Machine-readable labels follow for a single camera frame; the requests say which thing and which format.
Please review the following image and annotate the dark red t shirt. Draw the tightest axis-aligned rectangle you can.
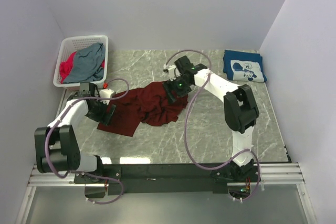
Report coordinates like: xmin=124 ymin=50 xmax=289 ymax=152
xmin=97 ymin=82 xmax=188 ymax=137

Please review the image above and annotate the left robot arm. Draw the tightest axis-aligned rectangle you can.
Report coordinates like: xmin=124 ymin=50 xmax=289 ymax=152
xmin=34 ymin=89 xmax=114 ymax=176

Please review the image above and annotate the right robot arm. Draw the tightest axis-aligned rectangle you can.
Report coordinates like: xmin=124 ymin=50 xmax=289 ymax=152
xmin=163 ymin=56 xmax=259 ymax=182

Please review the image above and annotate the grey blue t shirt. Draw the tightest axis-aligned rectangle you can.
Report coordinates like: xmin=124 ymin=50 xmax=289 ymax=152
xmin=62 ymin=42 xmax=106 ymax=84

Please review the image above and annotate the pink red t shirt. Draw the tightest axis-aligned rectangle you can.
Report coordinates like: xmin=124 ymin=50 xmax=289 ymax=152
xmin=59 ymin=51 xmax=105 ymax=84

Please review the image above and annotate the folded blue t shirt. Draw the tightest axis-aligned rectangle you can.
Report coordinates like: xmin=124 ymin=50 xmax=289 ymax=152
xmin=223 ymin=50 xmax=267 ymax=83

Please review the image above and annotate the black base beam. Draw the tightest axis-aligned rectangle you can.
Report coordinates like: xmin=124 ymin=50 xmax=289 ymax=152
xmin=73 ymin=163 xmax=253 ymax=200

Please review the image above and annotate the white plastic laundry basket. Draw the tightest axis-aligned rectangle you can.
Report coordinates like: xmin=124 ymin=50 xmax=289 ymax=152
xmin=53 ymin=35 xmax=109 ymax=91

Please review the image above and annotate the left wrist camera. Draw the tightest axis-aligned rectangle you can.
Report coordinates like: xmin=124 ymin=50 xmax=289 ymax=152
xmin=99 ymin=83 xmax=115 ymax=99

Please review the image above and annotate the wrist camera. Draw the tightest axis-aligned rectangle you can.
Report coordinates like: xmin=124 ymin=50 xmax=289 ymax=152
xmin=163 ymin=64 xmax=181 ymax=81
xmin=99 ymin=83 xmax=115 ymax=99

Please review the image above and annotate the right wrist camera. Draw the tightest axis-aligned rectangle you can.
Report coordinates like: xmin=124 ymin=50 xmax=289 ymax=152
xmin=163 ymin=64 xmax=181 ymax=81

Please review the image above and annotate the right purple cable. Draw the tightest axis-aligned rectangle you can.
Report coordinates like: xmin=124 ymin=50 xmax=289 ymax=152
xmin=165 ymin=48 xmax=262 ymax=205

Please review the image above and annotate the purple cable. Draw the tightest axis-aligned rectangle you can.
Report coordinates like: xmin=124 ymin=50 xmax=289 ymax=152
xmin=165 ymin=48 xmax=262 ymax=205
xmin=45 ymin=78 xmax=130 ymax=205

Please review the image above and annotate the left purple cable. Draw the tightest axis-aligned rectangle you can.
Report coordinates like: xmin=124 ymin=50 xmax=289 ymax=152
xmin=45 ymin=78 xmax=130 ymax=205

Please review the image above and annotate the aluminium rail frame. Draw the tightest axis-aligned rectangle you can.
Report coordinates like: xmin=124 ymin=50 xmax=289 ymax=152
xmin=16 ymin=163 xmax=318 ymax=223

